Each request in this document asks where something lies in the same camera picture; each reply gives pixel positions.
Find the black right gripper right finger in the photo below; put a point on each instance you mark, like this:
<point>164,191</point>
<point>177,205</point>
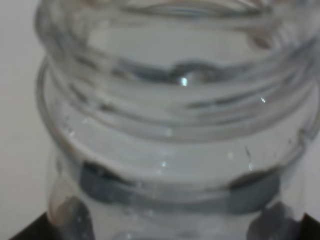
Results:
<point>310,229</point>

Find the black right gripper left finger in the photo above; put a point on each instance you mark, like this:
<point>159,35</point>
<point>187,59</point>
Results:
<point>39,229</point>

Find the clear plastic water bottle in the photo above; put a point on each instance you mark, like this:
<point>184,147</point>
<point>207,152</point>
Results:
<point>178,119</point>

